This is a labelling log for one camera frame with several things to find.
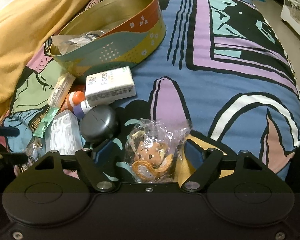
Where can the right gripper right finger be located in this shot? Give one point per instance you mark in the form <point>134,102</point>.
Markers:
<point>195,153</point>

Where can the white tube purple cap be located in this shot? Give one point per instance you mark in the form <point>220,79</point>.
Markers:
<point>82,109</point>

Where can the clear bag with dark item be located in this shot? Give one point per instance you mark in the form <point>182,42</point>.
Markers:
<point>68,43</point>

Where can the dark grey round case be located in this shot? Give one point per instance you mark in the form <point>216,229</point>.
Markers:
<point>98,124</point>

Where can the green foil sachet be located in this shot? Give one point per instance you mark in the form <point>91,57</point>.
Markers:
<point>45,122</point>

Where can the round colourful metal tin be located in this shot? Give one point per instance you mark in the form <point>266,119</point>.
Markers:
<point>134,29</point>

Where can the colourful cartoon print blanket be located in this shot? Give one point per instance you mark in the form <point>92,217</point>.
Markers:
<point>222,67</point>

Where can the bagged crochet doll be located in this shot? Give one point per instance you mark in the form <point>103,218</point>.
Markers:
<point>153,148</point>

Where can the clear box of floss picks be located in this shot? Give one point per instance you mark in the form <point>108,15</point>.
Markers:
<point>63,134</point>

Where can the yellow fleece blanket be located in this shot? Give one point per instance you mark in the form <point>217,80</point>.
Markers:
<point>24,26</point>

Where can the orange tube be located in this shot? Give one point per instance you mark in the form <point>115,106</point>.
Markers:
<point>72,99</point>

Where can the white cardboard box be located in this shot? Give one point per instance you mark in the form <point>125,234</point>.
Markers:
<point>109,86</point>

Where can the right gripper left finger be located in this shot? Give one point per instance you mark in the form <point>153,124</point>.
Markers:
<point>100,152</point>

